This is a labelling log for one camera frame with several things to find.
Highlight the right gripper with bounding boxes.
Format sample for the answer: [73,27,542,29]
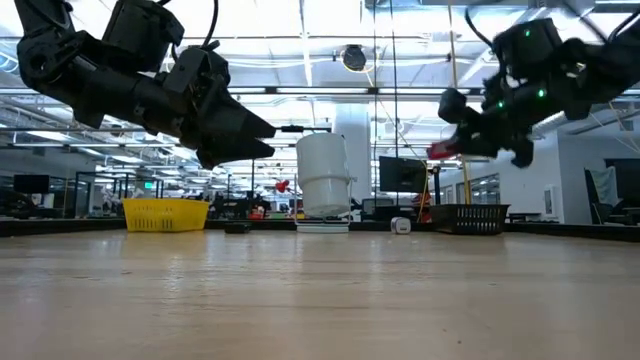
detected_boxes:
[437,74,566,169]

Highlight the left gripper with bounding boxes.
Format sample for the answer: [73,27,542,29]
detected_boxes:
[159,44,277,170]

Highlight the black computer monitor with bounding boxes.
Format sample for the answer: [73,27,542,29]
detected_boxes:
[13,173,51,195]
[378,155,429,194]

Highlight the black plastic basket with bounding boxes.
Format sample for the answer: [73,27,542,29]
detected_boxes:
[430,203,512,236]

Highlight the yellow plastic basket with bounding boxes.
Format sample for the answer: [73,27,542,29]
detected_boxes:
[122,198,211,233]

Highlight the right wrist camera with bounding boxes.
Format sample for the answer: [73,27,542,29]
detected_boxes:
[492,18,564,81]

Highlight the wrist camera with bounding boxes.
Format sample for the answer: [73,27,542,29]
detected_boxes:
[492,18,564,81]
[102,0,186,74]

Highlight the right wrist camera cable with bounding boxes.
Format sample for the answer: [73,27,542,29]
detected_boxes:
[464,7,496,49]

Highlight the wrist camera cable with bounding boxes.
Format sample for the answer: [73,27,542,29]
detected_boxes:
[202,0,221,49]
[464,7,496,49]

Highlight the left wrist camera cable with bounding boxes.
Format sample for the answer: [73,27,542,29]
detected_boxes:
[202,0,221,49]

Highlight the black ceiling cable reel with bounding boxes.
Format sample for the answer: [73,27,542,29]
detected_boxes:
[341,43,369,73]

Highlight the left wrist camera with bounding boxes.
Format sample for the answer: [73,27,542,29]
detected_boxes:
[102,0,186,74]

